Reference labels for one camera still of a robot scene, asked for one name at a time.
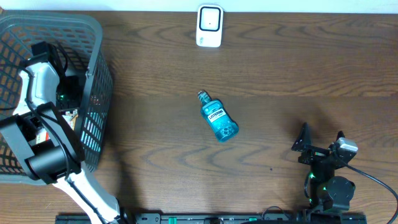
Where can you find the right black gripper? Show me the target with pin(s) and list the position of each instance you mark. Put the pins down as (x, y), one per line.
(314, 154)

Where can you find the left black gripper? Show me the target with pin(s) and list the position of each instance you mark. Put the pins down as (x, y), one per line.
(71, 98)

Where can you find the orange chocolate bar wrapper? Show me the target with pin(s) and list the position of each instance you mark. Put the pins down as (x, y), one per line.
(71, 117)

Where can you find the yellow white snack bag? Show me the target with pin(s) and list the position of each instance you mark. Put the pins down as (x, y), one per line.
(42, 136)

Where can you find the blue mouthwash bottle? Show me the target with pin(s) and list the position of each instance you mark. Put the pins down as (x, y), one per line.
(217, 117)

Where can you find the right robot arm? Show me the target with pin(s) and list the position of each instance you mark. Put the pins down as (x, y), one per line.
(329, 195)

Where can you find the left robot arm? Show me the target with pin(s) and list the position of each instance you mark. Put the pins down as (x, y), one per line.
(55, 131)

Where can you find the white barcode scanner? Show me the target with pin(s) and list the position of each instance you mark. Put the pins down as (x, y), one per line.
(209, 26)

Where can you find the grey plastic shopping basket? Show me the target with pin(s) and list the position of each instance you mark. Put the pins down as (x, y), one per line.
(81, 36)

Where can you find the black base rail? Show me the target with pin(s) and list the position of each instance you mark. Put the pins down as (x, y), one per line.
(156, 218)

